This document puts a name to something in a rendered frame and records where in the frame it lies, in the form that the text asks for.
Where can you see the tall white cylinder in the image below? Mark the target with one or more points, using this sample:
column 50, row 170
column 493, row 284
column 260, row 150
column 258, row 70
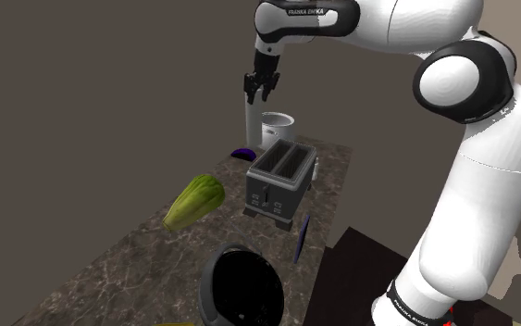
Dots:
column 253, row 124

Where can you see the small white bottle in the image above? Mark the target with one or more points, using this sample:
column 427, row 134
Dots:
column 316, row 170

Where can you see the black round bowl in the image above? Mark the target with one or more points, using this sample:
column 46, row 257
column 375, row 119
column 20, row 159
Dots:
column 242, row 289

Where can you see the grey two-slot toaster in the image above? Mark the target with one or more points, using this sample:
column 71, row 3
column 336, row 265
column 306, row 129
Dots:
column 273, row 194

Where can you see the purple eggplant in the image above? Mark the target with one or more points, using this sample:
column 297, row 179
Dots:
column 244, row 154

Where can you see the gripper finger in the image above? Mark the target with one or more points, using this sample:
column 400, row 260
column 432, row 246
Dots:
column 270, row 88
column 250, row 88

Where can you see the green leafy cabbage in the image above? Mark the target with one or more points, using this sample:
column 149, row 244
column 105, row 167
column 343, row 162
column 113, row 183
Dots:
column 194, row 203

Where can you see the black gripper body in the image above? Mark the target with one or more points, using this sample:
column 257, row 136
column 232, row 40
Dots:
column 267, row 63

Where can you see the white cooking pot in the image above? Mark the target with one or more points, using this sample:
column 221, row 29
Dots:
column 282, row 131

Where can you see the yellow flat object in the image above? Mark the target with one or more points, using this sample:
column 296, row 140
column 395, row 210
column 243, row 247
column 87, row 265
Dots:
column 174, row 324

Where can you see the dark robot stand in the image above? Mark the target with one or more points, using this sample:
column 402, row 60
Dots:
column 354, row 275

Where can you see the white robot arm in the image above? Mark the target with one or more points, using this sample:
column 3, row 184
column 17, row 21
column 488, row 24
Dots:
column 476, row 212

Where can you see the blue thin plate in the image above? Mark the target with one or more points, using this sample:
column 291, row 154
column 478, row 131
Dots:
column 302, row 239

